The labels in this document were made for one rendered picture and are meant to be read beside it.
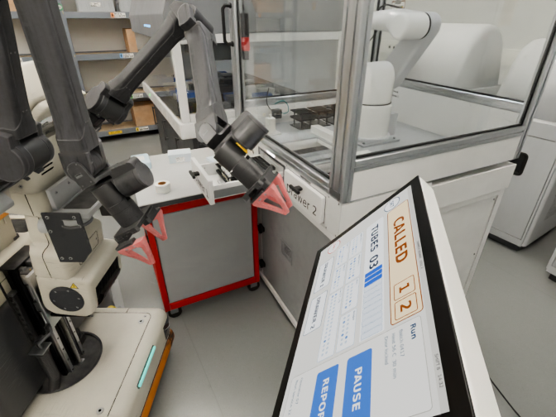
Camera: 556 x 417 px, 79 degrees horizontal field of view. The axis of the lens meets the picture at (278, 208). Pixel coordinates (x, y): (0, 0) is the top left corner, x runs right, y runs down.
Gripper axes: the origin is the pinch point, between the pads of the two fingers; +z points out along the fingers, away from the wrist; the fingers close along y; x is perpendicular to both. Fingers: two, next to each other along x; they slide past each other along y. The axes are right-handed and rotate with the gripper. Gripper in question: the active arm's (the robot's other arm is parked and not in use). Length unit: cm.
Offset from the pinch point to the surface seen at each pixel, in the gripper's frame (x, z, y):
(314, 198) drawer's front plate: 14.6, 12.9, 44.0
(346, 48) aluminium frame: -28.1, -14.7, 38.1
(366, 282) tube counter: -11.4, 14.8, -20.2
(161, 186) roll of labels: 70, -36, 58
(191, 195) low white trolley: 65, -23, 60
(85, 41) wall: 218, -278, 342
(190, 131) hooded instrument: 78, -55, 124
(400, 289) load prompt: -17.8, 14.8, -26.4
